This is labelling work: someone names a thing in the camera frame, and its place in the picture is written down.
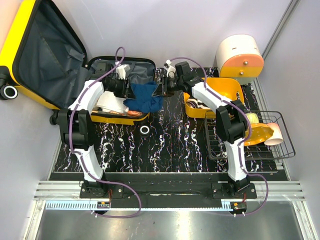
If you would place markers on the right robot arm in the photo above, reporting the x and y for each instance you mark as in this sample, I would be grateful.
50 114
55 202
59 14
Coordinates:
231 122

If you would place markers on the black wire rack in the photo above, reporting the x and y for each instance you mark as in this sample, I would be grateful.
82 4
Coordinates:
260 151

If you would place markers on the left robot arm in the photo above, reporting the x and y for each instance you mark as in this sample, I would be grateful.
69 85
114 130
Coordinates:
77 131

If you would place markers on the pink white cup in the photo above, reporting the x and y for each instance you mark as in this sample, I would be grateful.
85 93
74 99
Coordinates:
277 137

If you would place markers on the navy blue garment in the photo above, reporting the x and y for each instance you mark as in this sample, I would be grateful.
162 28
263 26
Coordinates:
144 102

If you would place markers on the black white striped garment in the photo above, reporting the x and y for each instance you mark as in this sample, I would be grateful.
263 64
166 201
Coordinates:
196 104

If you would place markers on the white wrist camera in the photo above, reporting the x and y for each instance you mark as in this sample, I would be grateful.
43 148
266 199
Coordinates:
122 70
170 70

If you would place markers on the orange printed cloth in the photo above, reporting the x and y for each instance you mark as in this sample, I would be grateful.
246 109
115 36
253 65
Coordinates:
129 113

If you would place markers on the yellow Pikachu suitcase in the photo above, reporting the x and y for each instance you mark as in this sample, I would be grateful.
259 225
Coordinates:
44 59

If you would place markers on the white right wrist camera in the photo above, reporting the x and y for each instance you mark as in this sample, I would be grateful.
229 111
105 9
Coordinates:
170 70

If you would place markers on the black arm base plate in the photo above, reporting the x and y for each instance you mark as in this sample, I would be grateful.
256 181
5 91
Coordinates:
208 185

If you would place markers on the yellow ceramic dish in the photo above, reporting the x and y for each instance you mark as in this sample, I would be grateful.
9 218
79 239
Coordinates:
260 132

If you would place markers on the white pink drawer cabinet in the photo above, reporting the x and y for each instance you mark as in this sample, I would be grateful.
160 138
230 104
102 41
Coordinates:
238 57

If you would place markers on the pale green cup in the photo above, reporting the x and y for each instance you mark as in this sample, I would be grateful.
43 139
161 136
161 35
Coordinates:
253 118

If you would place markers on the black marble pattern mat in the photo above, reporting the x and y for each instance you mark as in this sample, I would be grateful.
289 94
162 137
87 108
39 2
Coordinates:
177 143

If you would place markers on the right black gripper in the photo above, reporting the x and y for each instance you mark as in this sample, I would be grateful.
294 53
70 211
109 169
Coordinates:
163 87

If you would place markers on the aluminium frame rail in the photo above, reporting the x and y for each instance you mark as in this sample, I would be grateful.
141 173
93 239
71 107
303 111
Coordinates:
65 195

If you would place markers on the yellow plastic basket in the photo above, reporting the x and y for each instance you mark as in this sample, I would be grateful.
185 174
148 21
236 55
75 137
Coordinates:
217 92

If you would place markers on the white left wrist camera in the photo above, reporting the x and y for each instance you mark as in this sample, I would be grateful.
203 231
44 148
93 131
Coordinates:
122 70

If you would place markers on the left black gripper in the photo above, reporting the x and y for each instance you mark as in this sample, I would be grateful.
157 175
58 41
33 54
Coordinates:
127 90

